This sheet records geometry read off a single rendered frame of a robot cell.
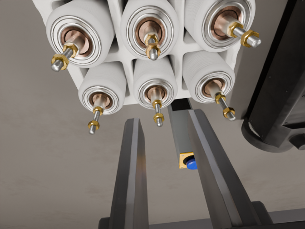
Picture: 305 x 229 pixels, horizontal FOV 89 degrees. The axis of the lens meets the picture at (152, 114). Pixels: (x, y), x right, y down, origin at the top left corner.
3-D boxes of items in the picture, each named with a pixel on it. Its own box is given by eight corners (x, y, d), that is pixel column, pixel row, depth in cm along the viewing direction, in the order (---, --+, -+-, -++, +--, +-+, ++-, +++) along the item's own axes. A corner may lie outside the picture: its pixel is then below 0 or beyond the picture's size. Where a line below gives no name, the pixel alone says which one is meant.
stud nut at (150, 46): (150, 39, 19) (150, 41, 18) (162, 46, 19) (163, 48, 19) (143, 53, 20) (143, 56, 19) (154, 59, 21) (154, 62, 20)
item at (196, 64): (212, 58, 47) (240, 93, 34) (183, 73, 50) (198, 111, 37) (202, 28, 41) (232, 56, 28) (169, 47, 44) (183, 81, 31)
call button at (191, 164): (201, 153, 38) (204, 161, 37) (199, 161, 41) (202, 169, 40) (185, 155, 39) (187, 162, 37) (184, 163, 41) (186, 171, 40)
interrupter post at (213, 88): (219, 88, 33) (225, 97, 31) (208, 93, 34) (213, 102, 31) (216, 79, 31) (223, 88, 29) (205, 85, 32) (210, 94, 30)
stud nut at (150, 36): (149, 30, 22) (149, 32, 21) (159, 36, 22) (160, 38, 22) (142, 43, 23) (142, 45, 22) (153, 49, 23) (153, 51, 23)
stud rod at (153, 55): (149, 31, 23) (152, 51, 18) (154, 35, 23) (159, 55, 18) (146, 37, 24) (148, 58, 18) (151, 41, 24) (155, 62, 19)
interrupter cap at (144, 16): (131, -4, 22) (130, -3, 21) (181, 13, 23) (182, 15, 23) (122, 50, 26) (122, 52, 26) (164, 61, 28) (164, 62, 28)
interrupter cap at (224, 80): (234, 91, 34) (235, 93, 33) (200, 106, 36) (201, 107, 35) (227, 62, 29) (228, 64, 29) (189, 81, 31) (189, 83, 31)
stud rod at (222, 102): (213, 94, 31) (228, 121, 26) (215, 90, 30) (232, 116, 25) (217, 95, 31) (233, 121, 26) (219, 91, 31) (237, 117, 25)
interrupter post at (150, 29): (144, 22, 24) (145, 28, 21) (159, 27, 24) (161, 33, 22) (140, 38, 25) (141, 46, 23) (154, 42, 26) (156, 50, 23)
